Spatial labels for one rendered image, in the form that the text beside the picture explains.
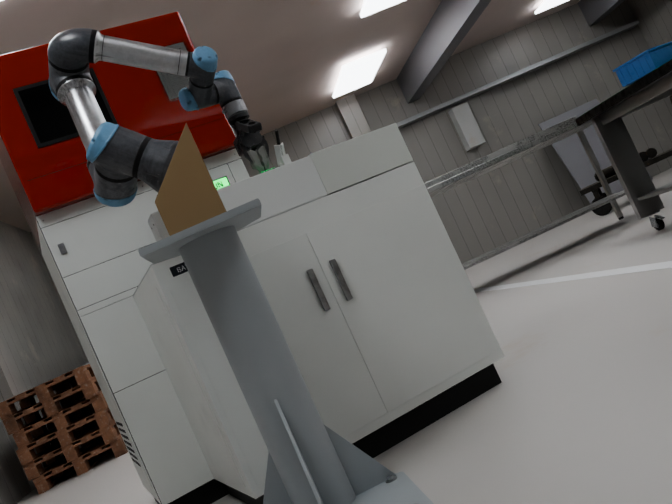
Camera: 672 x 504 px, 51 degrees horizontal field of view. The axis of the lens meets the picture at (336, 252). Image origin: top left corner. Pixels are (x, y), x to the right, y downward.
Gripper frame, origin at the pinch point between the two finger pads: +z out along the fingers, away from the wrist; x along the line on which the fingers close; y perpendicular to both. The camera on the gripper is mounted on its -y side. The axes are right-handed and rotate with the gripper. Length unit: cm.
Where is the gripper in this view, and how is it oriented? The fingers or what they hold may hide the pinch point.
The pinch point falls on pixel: (264, 170)
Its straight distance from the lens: 230.2
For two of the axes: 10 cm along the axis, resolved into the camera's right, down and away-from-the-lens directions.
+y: -3.5, 2.0, 9.2
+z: 4.2, 9.1, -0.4
